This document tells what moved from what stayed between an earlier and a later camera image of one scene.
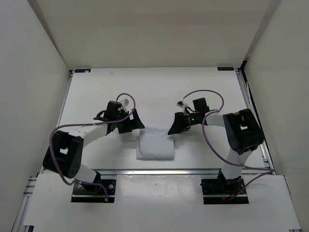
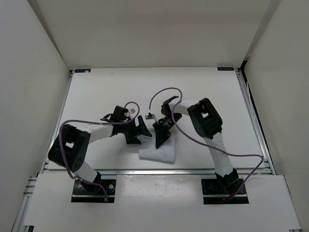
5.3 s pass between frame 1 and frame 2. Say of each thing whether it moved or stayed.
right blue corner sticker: stayed
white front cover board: stayed
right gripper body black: moved
